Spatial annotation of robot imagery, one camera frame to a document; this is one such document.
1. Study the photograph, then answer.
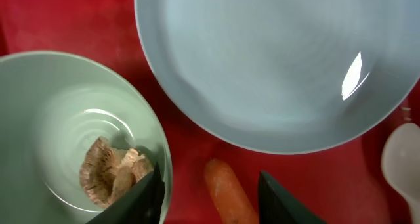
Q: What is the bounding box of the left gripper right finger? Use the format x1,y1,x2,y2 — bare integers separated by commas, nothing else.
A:
258,171,327,224

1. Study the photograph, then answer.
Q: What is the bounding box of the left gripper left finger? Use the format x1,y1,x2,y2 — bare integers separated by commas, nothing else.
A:
87,164,165,224

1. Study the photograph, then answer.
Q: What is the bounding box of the brown mushroom piece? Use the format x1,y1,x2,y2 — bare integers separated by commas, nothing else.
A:
79,137,154,209

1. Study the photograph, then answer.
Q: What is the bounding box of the green bowl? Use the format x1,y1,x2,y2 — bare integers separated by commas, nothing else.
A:
1,51,173,224

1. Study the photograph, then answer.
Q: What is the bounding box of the orange carrot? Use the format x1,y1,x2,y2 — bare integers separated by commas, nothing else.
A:
204,159,259,224

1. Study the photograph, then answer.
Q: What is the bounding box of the red serving tray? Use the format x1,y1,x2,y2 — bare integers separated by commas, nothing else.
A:
1,0,419,223

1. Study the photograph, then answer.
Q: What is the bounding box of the white plastic spoon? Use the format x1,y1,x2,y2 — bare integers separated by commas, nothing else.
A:
381,123,419,224

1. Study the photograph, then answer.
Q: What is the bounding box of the light blue plate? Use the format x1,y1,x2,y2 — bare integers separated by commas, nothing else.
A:
135,0,419,154

